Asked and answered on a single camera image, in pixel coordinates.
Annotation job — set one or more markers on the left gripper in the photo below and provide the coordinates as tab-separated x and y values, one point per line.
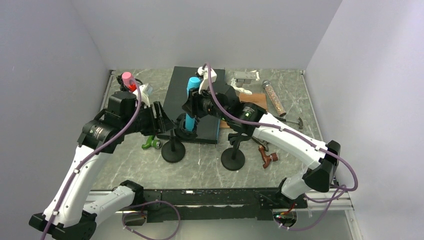
162	123

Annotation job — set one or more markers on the brown pipe fitting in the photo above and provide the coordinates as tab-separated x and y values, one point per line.
267	159

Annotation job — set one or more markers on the pink microphone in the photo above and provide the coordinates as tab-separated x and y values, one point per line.
129	81

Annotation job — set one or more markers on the black clip microphone stand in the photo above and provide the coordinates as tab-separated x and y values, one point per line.
233	159

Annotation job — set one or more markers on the blue microphone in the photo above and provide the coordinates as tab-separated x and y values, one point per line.
193	83

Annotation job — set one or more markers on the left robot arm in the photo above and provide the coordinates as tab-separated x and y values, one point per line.
69	216

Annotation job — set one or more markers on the silver mesh glitter microphone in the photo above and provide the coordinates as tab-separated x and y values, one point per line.
267	86

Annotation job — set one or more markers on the metal bracket fixture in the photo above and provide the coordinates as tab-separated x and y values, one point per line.
240	78

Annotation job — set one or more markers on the grey metal pipe fitting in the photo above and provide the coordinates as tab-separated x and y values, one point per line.
262	143

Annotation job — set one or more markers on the black shock mount stand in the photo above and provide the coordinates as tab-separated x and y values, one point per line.
174	150

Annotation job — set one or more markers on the black base frame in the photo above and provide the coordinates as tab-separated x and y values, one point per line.
161	205

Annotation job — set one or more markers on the black flat box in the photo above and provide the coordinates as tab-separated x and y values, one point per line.
176	96

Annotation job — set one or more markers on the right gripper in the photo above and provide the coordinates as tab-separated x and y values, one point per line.
192	105

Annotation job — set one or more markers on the black handled hammer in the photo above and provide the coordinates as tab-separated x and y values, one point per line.
299	122

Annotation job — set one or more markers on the wooden board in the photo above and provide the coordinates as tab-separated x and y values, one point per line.
255	98

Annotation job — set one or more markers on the black tripod microphone stand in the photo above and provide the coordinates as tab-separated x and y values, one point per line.
123	87

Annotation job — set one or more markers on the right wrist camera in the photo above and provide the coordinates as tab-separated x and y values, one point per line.
207	76

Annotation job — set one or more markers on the green pipe fitting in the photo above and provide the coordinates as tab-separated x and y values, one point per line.
152	142

